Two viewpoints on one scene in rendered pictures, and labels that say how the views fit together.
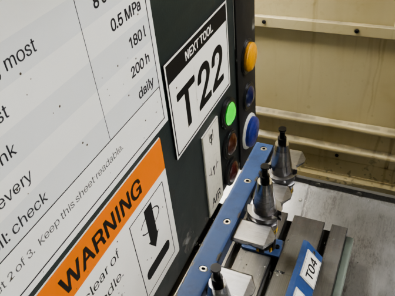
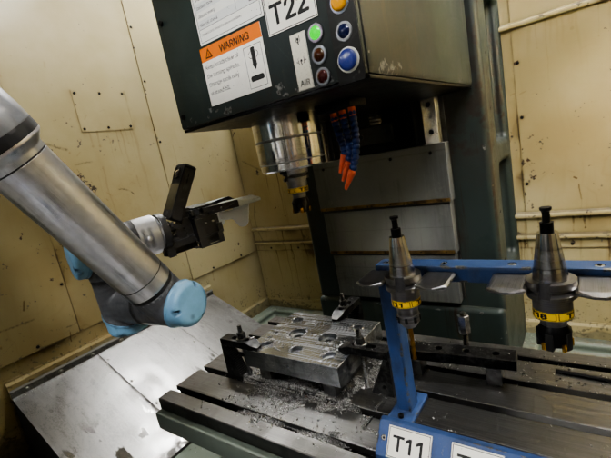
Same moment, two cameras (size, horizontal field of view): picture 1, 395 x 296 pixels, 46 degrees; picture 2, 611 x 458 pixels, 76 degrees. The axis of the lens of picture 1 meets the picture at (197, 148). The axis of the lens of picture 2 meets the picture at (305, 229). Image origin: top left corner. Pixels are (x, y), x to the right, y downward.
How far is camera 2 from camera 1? 0.85 m
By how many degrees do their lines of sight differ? 90
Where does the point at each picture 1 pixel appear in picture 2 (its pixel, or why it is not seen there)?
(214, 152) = (301, 50)
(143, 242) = (249, 61)
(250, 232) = (507, 280)
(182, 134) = (272, 26)
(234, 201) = not seen: hidden behind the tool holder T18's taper
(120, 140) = (240, 13)
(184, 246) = (276, 89)
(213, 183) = (300, 70)
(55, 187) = (219, 15)
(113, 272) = (235, 60)
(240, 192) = (570, 263)
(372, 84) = not seen: outside the picture
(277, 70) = not seen: outside the picture
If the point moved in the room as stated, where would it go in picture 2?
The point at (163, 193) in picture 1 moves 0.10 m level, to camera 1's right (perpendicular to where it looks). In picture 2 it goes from (260, 47) to (244, 31)
